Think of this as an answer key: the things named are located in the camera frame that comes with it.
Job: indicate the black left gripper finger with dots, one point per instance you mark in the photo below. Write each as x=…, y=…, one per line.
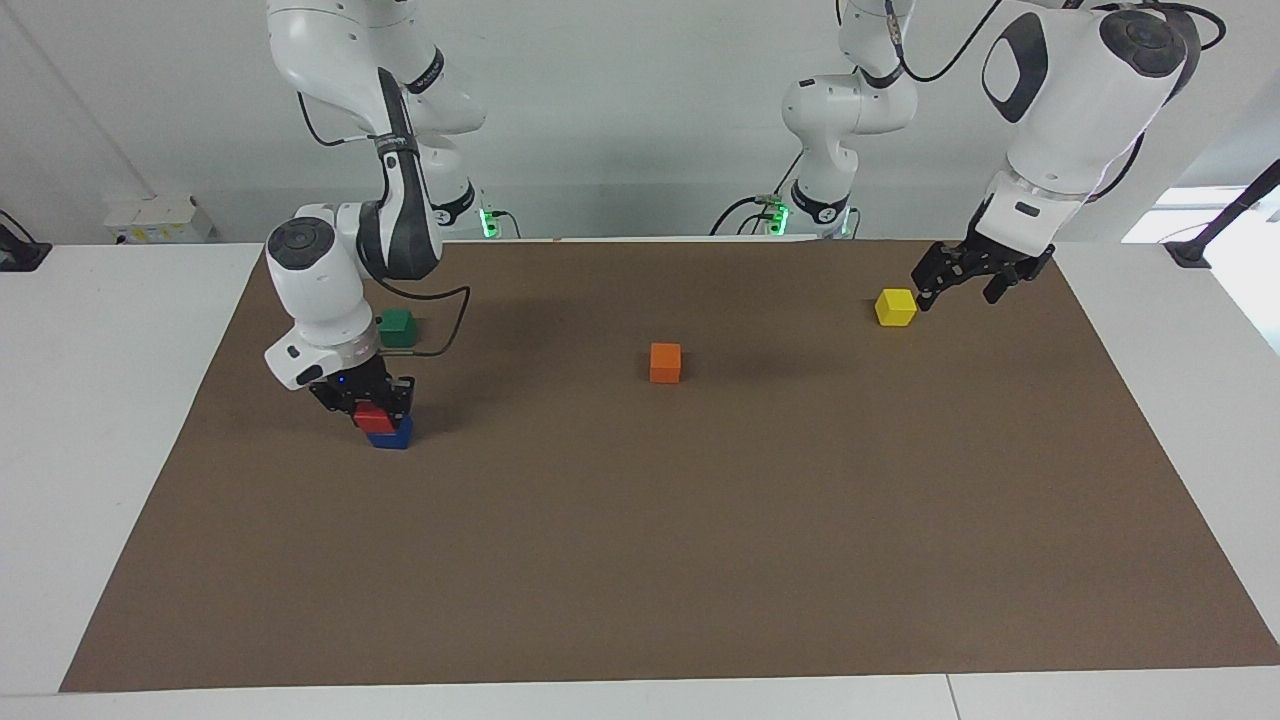
x=932, y=278
x=1000, y=285

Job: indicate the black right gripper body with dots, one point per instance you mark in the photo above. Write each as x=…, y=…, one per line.
x=350, y=385

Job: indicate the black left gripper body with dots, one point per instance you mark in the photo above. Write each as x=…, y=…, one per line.
x=1000, y=255

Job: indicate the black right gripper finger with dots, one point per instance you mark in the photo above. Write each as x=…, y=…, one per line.
x=402, y=402
x=345, y=408

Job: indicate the red wooden block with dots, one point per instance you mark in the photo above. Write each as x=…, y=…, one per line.
x=373, y=415

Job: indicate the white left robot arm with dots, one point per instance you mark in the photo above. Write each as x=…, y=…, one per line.
x=1070, y=110

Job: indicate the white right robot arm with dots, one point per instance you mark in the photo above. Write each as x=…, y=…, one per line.
x=330, y=270

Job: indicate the blue wooden block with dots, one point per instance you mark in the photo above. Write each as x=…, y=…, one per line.
x=392, y=436

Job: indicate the yellow wooden block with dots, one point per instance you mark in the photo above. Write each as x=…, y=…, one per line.
x=896, y=307

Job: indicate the green wooden block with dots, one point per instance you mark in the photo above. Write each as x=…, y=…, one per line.
x=398, y=328

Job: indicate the orange wooden block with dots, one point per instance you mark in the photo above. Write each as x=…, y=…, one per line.
x=665, y=362

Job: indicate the brown table mat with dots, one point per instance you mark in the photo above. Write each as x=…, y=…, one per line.
x=700, y=520

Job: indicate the black table clamp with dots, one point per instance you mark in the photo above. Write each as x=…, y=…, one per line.
x=20, y=250

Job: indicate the black camera stand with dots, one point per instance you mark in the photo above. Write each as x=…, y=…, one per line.
x=1225, y=215

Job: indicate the white wall box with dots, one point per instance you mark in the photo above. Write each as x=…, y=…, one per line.
x=160, y=218

